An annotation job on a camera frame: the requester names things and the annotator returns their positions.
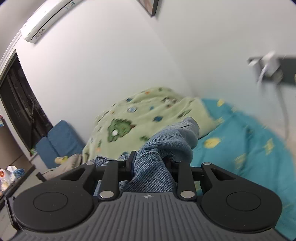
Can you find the leaf wall painting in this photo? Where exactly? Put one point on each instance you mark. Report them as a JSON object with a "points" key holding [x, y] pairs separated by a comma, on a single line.
{"points": [[150, 6]]}

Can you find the teal patterned bed sheet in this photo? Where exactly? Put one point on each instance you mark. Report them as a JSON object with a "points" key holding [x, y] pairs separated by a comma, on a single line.
{"points": [[242, 145]]}

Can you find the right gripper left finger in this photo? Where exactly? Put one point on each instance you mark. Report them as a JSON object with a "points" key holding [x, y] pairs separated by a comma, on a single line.
{"points": [[100, 177]]}

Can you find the green cartoon fleece blanket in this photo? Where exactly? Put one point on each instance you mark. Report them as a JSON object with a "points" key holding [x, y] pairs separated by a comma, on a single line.
{"points": [[128, 124]]}

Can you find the blue denim jeans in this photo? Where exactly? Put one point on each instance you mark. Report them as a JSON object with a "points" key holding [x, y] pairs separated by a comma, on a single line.
{"points": [[173, 143]]}

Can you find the dark window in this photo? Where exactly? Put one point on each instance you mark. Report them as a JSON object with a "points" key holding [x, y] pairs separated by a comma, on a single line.
{"points": [[21, 105]]}

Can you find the white wall air conditioner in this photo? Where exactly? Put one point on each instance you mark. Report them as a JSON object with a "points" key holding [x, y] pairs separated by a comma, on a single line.
{"points": [[45, 17]]}

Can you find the blue sofa chair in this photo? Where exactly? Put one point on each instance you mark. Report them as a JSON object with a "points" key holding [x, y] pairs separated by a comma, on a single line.
{"points": [[61, 140]]}

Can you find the beige cloth on sofa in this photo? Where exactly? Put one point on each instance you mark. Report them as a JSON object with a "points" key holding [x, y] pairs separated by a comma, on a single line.
{"points": [[71, 163]]}

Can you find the white plastic bag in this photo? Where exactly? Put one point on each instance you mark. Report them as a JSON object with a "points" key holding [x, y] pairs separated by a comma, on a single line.
{"points": [[9, 175]]}

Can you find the grey wall socket panel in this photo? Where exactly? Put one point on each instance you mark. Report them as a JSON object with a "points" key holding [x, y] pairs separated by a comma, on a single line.
{"points": [[281, 71]]}

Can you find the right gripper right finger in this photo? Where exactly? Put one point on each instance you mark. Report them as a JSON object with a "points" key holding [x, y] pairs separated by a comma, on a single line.
{"points": [[185, 175]]}

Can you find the white power adapter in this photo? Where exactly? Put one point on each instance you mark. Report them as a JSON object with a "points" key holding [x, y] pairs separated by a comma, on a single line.
{"points": [[270, 62]]}

